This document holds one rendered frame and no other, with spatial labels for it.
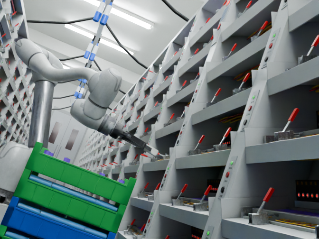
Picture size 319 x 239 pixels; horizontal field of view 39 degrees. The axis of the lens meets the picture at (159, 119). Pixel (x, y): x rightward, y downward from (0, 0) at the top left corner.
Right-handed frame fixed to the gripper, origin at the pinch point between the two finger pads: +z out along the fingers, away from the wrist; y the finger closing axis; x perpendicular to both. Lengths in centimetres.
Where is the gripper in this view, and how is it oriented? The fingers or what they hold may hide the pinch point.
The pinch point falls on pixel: (150, 150)
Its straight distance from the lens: 211.1
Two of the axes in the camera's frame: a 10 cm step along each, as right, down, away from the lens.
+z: 8.5, 5.0, 1.4
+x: 4.7, -8.6, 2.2
